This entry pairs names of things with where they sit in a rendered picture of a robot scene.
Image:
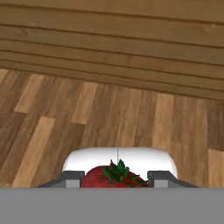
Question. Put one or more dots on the red strawberry with green leaves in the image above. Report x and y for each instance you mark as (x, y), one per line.
(97, 178)

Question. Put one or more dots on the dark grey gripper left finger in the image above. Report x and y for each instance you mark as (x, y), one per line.
(71, 178)

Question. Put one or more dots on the wooden plank counter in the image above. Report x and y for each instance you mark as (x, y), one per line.
(116, 43)

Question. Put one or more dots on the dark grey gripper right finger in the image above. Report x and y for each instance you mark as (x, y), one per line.
(161, 178)

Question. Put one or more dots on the white rounded object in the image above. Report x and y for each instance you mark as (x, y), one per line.
(140, 159)

